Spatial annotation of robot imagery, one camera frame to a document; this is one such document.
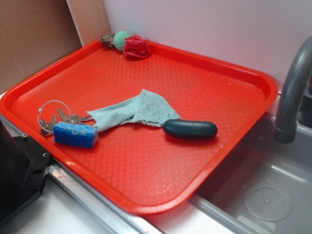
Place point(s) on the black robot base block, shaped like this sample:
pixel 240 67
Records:
pixel 23 169

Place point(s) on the dark green plastic pickle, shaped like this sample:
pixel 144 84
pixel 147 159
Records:
pixel 186 129

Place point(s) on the light blue cloth rag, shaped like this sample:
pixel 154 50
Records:
pixel 147 108

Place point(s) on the red plastic tray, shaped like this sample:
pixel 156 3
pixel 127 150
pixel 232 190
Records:
pixel 140 168

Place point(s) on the green knitted ball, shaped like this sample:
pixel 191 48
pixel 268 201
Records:
pixel 119 39

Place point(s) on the blue sponge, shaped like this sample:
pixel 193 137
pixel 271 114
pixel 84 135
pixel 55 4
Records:
pixel 77 135

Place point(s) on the brown crumpled fabric piece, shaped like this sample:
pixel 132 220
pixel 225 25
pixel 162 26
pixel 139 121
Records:
pixel 108 40

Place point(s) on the grey plastic sink basin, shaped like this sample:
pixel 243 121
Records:
pixel 262 187

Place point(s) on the grey toy faucet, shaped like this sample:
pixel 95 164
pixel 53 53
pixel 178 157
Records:
pixel 295 104

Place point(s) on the brown cardboard panel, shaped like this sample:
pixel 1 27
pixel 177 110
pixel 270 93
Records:
pixel 33 35

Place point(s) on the silver keys on ring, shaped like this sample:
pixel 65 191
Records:
pixel 52 119

